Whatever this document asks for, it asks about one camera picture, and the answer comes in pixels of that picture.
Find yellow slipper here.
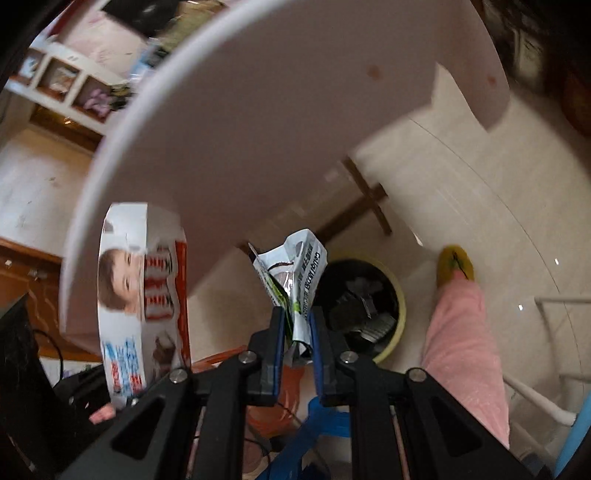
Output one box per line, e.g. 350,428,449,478
436,246,476,285

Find white wall shelf unit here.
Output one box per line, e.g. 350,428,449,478
8,39,140,136

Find person's left hand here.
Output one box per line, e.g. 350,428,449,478
89,404,117,426

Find black bin with yellow rim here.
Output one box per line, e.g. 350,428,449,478
313,256,408,366

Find person's pink trouser leg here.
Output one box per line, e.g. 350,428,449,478
421,276,512,452

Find white green snack wrapper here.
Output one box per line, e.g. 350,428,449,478
247,229,328,358

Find printed white tablecloth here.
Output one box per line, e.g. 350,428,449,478
59,0,512,366

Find blue plastic stool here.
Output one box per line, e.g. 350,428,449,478
257,396,352,480

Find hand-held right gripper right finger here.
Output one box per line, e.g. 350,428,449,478
308,306,552,480

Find wooden table legs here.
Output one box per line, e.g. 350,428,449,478
237,156,394,260

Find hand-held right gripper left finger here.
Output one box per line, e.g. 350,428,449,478
58,306,288,480

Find orange plastic bag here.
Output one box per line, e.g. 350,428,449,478
191,350,315,435

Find white red box with face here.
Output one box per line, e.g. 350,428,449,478
96,202,193,411

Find wooden door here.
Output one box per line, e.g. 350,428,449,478
0,236,103,363

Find pink dumbbells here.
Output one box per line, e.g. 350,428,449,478
84,89,115,117

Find framed picture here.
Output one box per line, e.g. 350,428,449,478
47,64,78,92

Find white metal rack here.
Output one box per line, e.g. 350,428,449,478
502,295,591,462

